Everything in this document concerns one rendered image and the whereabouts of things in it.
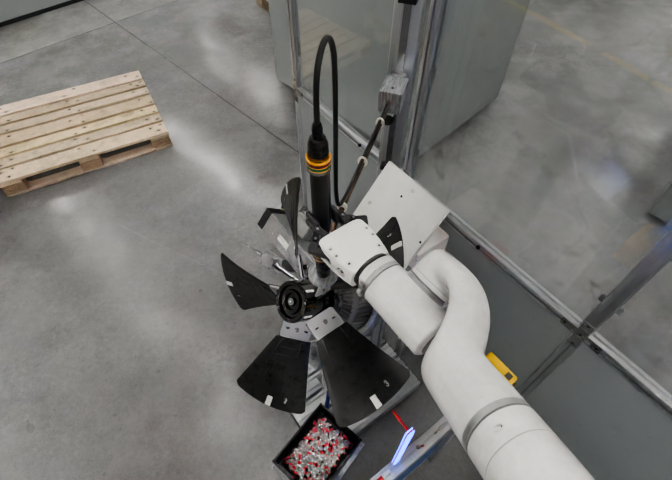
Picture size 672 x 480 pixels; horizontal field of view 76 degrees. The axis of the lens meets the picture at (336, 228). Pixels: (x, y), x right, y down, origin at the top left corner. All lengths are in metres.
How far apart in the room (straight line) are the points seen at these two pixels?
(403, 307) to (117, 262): 2.57
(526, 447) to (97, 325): 2.61
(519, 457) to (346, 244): 0.43
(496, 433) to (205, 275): 2.46
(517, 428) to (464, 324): 0.16
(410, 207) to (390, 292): 0.64
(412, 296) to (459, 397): 0.20
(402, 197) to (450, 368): 0.83
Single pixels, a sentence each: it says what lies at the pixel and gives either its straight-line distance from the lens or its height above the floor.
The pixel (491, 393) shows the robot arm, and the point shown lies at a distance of 0.55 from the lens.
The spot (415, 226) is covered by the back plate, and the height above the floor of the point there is 1.29.
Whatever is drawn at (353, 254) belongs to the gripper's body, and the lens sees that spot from 0.76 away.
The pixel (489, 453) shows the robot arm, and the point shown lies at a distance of 0.52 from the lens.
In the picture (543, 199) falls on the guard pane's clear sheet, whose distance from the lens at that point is 1.43.
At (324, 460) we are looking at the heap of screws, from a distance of 1.46.
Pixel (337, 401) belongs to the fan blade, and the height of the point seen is 1.15.
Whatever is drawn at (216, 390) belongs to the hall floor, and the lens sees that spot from 2.49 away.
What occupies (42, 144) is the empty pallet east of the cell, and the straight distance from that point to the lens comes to 4.00.
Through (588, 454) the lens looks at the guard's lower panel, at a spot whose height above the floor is 0.44.
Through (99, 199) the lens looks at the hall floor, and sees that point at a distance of 3.55.
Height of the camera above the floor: 2.28
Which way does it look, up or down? 51 degrees down
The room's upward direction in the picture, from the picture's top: straight up
